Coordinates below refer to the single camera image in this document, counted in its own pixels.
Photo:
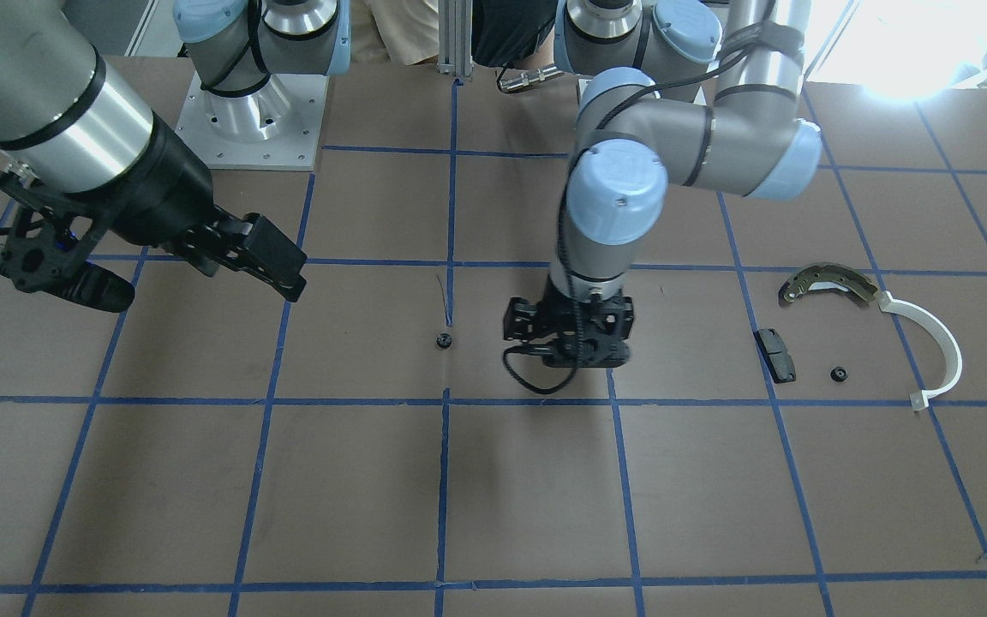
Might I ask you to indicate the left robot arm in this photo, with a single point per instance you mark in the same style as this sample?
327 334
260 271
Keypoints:
675 98

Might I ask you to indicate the person in beige shirt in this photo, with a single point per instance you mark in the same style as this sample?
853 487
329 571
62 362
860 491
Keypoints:
401 32

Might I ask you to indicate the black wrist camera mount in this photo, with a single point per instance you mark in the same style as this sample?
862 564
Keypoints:
48 245

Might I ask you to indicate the aluminium frame post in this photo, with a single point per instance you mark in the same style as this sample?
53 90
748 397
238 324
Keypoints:
454 55

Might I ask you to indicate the silver metal cylinder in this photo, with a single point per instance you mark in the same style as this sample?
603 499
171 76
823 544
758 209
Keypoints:
528 79

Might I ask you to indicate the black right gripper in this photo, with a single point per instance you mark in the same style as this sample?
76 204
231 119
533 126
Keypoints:
166 190

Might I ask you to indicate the dark brake pad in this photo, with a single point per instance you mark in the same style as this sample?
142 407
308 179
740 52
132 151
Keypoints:
776 356

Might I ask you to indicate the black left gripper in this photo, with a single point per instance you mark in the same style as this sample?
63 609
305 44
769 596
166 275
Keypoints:
520 319

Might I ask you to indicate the brass brake shoe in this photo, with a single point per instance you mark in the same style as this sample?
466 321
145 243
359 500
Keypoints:
827 276

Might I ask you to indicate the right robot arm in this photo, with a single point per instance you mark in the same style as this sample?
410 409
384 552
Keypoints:
89 156

